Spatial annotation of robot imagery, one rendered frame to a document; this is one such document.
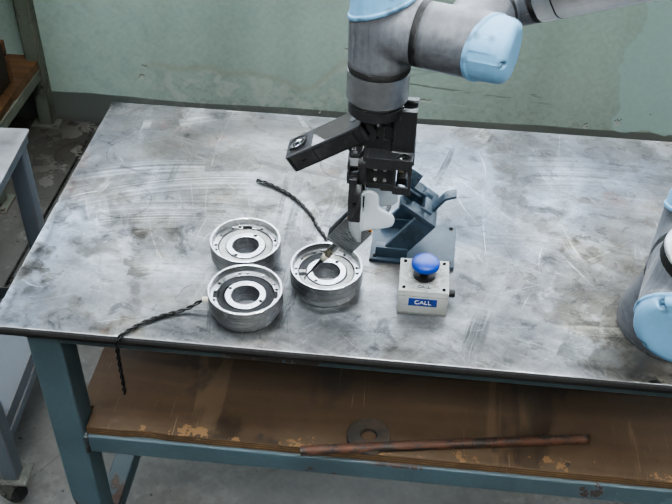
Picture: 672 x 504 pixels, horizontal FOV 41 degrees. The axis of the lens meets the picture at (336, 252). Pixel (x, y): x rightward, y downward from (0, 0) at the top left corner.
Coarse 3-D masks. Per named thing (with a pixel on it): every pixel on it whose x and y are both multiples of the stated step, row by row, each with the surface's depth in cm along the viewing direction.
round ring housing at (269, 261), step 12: (216, 228) 136; (228, 228) 138; (240, 228) 138; (252, 228) 139; (264, 228) 139; (276, 228) 137; (216, 240) 136; (228, 240) 136; (240, 240) 137; (252, 240) 137; (276, 240) 137; (216, 252) 132; (228, 252) 134; (252, 252) 134; (276, 252) 133; (216, 264) 134; (228, 264) 132; (264, 264) 132
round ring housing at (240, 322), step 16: (224, 272) 129; (240, 272) 131; (256, 272) 131; (272, 272) 129; (208, 288) 126; (240, 288) 129; (256, 288) 128; (208, 304) 127; (240, 304) 126; (256, 304) 126; (272, 304) 124; (224, 320) 124; (240, 320) 123; (256, 320) 124; (272, 320) 127
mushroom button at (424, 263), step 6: (414, 258) 127; (420, 258) 127; (426, 258) 127; (432, 258) 127; (414, 264) 126; (420, 264) 126; (426, 264) 126; (432, 264) 126; (438, 264) 127; (420, 270) 126; (426, 270) 126; (432, 270) 126
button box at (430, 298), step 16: (400, 272) 129; (416, 272) 129; (448, 272) 129; (400, 288) 127; (416, 288) 127; (432, 288) 127; (448, 288) 127; (400, 304) 128; (416, 304) 128; (432, 304) 127
